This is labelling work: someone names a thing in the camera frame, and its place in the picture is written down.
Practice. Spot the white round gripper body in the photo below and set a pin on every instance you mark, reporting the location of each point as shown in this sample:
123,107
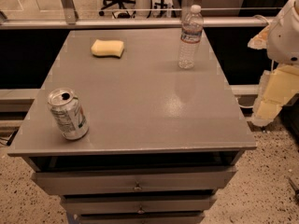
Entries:
284,42

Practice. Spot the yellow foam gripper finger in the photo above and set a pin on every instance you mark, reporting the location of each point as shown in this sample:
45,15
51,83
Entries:
260,40
276,89

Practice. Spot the silver green 7up can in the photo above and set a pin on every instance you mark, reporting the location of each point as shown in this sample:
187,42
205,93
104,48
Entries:
68,113

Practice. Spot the clear plastic water bottle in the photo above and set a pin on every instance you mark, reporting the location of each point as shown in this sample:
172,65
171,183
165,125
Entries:
191,33

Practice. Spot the grey top drawer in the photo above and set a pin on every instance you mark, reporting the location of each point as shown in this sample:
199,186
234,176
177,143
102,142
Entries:
134,181

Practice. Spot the grey drawer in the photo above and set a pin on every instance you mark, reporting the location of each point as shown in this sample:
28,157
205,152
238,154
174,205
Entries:
152,218
134,181
138,204

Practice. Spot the grey drawer cabinet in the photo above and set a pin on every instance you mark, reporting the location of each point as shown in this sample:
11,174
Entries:
143,111

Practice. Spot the grey middle drawer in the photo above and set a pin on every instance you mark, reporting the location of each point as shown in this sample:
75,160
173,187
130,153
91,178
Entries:
138,204

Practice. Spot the yellow sponge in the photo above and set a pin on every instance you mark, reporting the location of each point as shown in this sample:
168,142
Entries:
103,48

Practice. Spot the grey bottom drawer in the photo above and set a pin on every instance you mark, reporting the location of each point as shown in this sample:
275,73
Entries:
152,218

